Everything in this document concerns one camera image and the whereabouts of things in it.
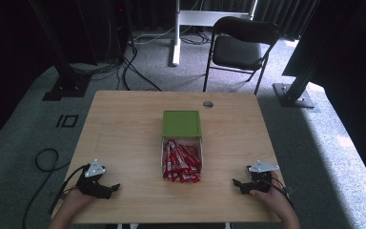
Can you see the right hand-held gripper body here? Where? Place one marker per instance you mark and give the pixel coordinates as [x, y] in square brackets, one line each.
[259, 178]

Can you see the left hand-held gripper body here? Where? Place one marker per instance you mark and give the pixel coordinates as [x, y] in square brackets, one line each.
[92, 185]

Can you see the person's left hand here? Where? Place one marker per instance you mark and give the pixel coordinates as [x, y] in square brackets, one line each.
[75, 197]

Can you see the person's right hand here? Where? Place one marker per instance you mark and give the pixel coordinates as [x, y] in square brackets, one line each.
[272, 198]

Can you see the pile of red packets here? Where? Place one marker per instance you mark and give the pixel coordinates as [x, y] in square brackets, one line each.
[181, 161]

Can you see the green box lid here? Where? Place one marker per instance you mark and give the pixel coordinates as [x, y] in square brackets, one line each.
[181, 123]

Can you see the grey table grommet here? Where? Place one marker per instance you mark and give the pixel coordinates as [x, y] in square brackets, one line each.
[208, 104]

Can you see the black metal stand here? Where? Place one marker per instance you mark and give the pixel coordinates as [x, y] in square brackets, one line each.
[66, 83]
[294, 95]

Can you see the black folding chair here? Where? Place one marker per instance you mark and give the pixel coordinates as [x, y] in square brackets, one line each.
[237, 47]

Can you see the dark curtain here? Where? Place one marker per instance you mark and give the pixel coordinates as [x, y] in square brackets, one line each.
[286, 14]

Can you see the white desk frame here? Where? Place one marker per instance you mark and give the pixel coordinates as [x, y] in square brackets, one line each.
[203, 17]

